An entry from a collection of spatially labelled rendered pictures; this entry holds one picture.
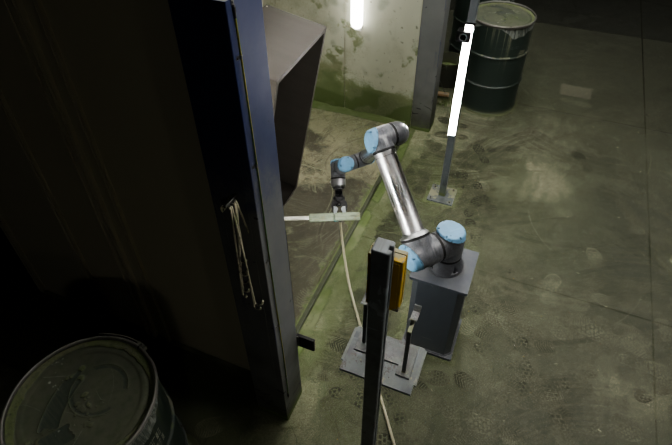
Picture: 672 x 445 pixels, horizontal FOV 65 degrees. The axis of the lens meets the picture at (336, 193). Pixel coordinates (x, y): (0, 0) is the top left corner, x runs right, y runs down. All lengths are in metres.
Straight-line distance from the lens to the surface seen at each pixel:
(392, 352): 2.36
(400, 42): 4.57
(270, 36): 2.68
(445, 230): 2.69
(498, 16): 5.09
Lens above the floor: 2.80
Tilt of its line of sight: 42 degrees down
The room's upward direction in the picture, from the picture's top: 1 degrees counter-clockwise
